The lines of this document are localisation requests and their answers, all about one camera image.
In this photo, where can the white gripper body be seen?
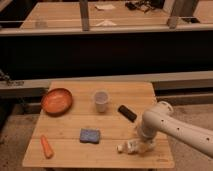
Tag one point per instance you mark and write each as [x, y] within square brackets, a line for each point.
[149, 142]

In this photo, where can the white plastic bottle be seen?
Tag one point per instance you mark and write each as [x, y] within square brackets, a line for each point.
[132, 147]

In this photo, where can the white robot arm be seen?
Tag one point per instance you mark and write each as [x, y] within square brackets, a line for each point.
[158, 118]

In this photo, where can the orange ceramic bowl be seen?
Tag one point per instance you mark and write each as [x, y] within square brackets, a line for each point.
[57, 101]

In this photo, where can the black rectangular block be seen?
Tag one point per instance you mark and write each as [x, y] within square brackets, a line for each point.
[127, 113]

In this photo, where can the wooden board table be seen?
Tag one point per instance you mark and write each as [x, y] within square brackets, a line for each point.
[63, 133]

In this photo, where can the blue sponge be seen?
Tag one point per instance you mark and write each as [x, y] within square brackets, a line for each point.
[90, 136]

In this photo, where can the orange carrot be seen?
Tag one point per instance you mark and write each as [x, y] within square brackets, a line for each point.
[47, 149]

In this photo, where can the white folded paper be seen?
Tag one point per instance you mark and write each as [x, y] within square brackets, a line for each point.
[106, 23]

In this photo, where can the dark clutter on bench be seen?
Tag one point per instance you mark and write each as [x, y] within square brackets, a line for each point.
[144, 5]

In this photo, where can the white paper sheet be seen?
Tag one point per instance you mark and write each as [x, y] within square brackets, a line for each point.
[105, 7]

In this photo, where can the metal clamp at left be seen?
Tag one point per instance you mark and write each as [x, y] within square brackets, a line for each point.
[9, 82]

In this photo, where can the small clear cup background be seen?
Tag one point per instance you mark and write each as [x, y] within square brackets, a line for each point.
[40, 22]

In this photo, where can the grey metal post right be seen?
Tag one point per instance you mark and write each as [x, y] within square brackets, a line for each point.
[176, 9]

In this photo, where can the grey metal post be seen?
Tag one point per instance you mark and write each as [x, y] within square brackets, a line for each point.
[176, 9]
[84, 12]

